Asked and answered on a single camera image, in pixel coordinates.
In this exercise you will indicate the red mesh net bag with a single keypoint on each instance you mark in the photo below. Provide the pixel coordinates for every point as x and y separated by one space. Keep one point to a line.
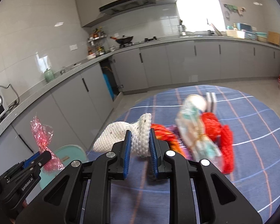
223 136

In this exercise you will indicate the spice rack with bottles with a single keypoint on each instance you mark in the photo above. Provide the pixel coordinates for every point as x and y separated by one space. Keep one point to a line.
95 42

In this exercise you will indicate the pink plastic wrapper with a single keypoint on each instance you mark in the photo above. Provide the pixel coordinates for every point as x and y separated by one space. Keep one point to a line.
43 135

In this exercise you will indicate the white bowl on counter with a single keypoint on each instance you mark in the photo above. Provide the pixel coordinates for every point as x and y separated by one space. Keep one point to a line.
91 56

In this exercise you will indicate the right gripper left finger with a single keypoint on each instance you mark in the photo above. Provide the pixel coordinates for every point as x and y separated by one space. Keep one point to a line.
81 193

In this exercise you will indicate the white black sponge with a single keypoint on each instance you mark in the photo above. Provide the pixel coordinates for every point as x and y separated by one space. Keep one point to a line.
211 102

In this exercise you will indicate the wooden cutting board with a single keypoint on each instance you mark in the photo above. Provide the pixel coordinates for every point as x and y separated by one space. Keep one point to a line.
273 38

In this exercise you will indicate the blue dish rack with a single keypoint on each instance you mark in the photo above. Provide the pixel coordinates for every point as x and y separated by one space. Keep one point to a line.
247 30

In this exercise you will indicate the clear bag with green print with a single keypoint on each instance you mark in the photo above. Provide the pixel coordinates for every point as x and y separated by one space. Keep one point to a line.
192 131

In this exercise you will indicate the black wok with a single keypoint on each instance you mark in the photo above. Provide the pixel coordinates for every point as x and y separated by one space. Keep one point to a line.
123 41

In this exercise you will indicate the purple snack wrapper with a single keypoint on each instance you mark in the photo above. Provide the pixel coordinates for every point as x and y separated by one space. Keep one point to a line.
187 153

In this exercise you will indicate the grey base cabinets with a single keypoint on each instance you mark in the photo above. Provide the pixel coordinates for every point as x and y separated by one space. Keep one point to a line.
77 104

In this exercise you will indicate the blue plaid tablecloth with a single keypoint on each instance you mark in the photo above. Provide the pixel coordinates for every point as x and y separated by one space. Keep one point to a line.
232 129

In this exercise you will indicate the orange snack wrapper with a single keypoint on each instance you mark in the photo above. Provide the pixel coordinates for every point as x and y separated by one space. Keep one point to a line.
162 133

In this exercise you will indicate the black range hood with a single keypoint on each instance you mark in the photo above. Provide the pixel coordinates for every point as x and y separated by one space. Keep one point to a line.
121 6

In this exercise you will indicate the green ceramic jar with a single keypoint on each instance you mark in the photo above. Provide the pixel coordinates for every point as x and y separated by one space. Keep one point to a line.
48 75

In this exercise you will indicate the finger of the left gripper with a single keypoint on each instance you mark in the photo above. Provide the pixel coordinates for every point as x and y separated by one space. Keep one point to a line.
40 159
29 160

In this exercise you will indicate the white paper cup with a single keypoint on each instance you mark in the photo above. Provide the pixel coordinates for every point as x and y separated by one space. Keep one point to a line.
198 101

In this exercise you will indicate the teal trash bin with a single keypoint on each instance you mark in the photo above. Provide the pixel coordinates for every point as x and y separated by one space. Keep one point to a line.
66 154

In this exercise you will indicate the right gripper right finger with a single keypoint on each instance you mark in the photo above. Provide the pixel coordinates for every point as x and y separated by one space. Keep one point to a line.
199 192

